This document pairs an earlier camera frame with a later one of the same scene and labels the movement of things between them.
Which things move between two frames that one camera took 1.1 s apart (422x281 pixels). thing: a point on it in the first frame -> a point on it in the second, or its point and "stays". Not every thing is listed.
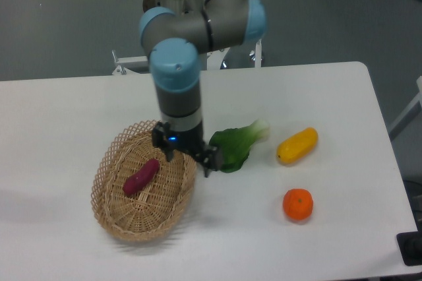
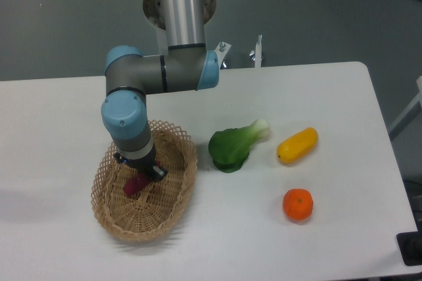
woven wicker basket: x=159 y=204 stays
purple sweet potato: x=140 y=179 stays
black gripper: x=188 y=142 -> x=144 y=165
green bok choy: x=234 y=144 stays
